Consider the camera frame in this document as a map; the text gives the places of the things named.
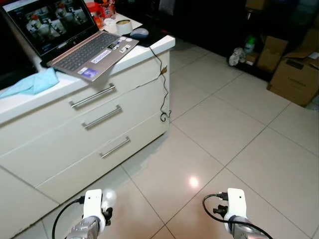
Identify green white bottle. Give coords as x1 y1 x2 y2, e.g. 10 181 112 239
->
244 36 257 54

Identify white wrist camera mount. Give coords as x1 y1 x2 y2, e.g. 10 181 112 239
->
225 188 248 222
82 189 104 221

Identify black mouse pad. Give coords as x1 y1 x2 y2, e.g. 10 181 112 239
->
127 26 166 48

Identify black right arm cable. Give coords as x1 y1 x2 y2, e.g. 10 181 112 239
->
202 193 274 239

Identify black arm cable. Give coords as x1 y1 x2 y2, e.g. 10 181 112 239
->
202 193 274 239
52 197 85 239

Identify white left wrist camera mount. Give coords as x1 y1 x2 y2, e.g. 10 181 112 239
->
82 189 104 221

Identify thin black hanging cable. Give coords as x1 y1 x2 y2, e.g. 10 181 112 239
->
150 46 171 122

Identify bronze open laptop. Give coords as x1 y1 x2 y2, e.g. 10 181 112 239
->
1 0 139 83

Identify large brown cardboard box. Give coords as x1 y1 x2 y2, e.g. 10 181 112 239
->
268 50 319 107

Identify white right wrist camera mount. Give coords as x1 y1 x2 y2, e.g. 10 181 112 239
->
225 188 248 222

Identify white drawer cabinet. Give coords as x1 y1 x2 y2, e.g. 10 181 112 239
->
0 34 176 239

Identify light blue cloth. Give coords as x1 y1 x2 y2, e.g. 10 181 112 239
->
0 67 59 98

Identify silver bar drawer handle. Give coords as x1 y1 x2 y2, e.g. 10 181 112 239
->
100 137 131 159
82 105 123 130
70 84 116 109

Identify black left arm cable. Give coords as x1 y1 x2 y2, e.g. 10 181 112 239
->
52 197 85 239

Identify red snack package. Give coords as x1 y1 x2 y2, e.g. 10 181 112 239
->
99 0 116 19

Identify grey computer mouse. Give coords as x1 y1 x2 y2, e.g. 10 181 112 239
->
130 28 150 40

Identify white crumpled bag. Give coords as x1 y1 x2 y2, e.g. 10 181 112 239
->
228 47 246 67

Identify small brown cardboard box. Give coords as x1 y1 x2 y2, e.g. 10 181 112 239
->
257 36 289 73

